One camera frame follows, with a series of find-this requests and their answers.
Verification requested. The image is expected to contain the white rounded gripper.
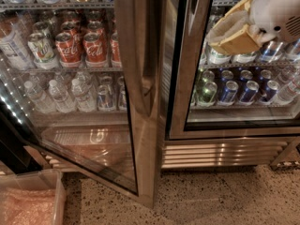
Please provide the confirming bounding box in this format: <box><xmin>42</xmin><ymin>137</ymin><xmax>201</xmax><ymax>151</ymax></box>
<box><xmin>206</xmin><ymin>0</ymin><xmax>300</xmax><ymax>55</ymax></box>

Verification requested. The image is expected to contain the glass fridge door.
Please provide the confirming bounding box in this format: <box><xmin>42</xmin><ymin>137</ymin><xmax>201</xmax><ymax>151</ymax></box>
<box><xmin>0</xmin><ymin>0</ymin><xmax>166</xmax><ymax>206</ymax></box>
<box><xmin>168</xmin><ymin>0</ymin><xmax>300</xmax><ymax>140</ymax></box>

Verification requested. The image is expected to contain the white soda can right fridge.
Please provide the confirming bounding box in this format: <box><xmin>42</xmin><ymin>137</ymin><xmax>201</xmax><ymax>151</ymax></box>
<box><xmin>208</xmin><ymin>48</ymin><xmax>231</xmax><ymax>65</ymax></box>

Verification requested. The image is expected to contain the water bottle right fridge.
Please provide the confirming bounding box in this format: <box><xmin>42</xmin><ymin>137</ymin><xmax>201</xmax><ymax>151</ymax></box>
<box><xmin>276</xmin><ymin>76</ymin><xmax>300</xmax><ymax>105</ymax></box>

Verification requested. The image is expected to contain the steel fridge vent grille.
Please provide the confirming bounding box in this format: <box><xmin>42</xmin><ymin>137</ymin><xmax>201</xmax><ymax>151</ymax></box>
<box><xmin>45</xmin><ymin>138</ymin><xmax>293</xmax><ymax>174</ymax></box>

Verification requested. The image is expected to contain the silver blue tall can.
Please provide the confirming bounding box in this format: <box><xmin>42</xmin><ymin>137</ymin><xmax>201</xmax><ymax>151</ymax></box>
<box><xmin>258</xmin><ymin>40</ymin><xmax>284</xmax><ymax>63</ymax></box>

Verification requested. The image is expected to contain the blue can lower middle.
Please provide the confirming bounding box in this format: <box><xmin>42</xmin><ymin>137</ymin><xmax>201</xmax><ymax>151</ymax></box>
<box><xmin>238</xmin><ymin>81</ymin><xmax>259</xmax><ymax>105</ymax></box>

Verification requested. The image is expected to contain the blue can lower right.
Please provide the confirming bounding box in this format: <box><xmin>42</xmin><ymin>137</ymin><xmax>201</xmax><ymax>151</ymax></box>
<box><xmin>258</xmin><ymin>80</ymin><xmax>279</xmax><ymax>105</ymax></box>

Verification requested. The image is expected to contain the green can lower shelf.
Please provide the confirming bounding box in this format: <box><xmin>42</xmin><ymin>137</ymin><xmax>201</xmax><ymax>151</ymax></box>
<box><xmin>197</xmin><ymin>81</ymin><xmax>218</xmax><ymax>107</ymax></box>

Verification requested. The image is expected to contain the blue can lower left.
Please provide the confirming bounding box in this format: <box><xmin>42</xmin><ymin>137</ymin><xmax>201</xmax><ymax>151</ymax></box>
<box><xmin>217</xmin><ymin>81</ymin><xmax>239</xmax><ymax>106</ymax></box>

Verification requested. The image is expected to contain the energy drink can middle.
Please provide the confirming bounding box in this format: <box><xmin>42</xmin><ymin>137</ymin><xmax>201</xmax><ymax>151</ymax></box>
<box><xmin>118</xmin><ymin>85</ymin><xmax>127</xmax><ymax>111</ymax></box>

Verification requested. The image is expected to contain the energy drink can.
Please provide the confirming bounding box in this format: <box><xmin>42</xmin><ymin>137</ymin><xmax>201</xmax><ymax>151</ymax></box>
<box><xmin>97</xmin><ymin>85</ymin><xmax>115</xmax><ymax>112</ymax></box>
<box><xmin>118</xmin><ymin>85</ymin><xmax>127</xmax><ymax>111</ymax></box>

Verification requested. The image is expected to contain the red cola can middle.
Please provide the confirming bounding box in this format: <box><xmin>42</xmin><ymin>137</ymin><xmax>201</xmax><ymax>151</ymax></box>
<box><xmin>82</xmin><ymin>32</ymin><xmax>107</xmax><ymax>64</ymax></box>

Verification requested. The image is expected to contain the red cola can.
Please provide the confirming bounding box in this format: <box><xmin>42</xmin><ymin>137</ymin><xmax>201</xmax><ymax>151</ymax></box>
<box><xmin>55</xmin><ymin>32</ymin><xmax>82</xmax><ymax>68</ymax></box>
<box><xmin>82</xmin><ymin>32</ymin><xmax>107</xmax><ymax>64</ymax></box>

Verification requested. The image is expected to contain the energy drink can left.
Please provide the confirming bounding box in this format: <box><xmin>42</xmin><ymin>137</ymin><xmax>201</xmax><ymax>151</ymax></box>
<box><xmin>97</xmin><ymin>85</ymin><xmax>115</xmax><ymax>112</ymax></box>

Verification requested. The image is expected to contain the red cola can left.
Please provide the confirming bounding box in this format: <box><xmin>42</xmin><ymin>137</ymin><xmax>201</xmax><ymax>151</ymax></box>
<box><xmin>55</xmin><ymin>32</ymin><xmax>82</xmax><ymax>68</ymax></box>

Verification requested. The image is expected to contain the water bottle right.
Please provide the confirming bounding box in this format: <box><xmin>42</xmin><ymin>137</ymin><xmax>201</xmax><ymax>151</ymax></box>
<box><xmin>71</xmin><ymin>79</ymin><xmax>96</xmax><ymax>113</ymax></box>

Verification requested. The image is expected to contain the water bottle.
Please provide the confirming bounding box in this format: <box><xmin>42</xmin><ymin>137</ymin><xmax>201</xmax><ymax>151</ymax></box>
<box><xmin>23</xmin><ymin>81</ymin><xmax>56</xmax><ymax>113</ymax></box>
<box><xmin>49</xmin><ymin>80</ymin><xmax>76</xmax><ymax>113</ymax></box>
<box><xmin>71</xmin><ymin>79</ymin><xmax>96</xmax><ymax>113</ymax></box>

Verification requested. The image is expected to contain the water bottle middle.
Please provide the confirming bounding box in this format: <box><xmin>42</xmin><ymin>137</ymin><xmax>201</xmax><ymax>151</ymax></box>
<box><xmin>49</xmin><ymin>80</ymin><xmax>76</xmax><ymax>113</ymax></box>

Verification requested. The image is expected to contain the white green soda can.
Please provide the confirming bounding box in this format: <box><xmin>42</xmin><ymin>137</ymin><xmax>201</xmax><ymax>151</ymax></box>
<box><xmin>28</xmin><ymin>33</ymin><xmax>58</xmax><ymax>69</ymax></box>

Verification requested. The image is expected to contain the water bottle left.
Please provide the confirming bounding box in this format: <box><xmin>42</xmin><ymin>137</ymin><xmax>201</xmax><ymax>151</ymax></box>
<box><xmin>23</xmin><ymin>81</ymin><xmax>56</xmax><ymax>113</ymax></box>

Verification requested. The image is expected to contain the large labelled drink bottle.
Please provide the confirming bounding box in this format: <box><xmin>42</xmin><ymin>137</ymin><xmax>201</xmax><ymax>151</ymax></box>
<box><xmin>0</xmin><ymin>17</ymin><xmax>35</xmax><ymax>70</ymax></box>

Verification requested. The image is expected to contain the clear plastic storage bin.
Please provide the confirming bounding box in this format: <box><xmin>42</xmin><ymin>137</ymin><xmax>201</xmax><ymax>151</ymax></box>
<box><xmin>0</xmin><ymin>170</ymin><xmax>67</xmax><ymax>225</ymax></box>

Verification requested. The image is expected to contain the pink bubble wrap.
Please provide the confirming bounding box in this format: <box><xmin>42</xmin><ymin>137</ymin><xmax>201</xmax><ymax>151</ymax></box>
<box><xmin>1</xmin><ymin>187</ymin><xmax>55</xmax><ymax>225</ymax></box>

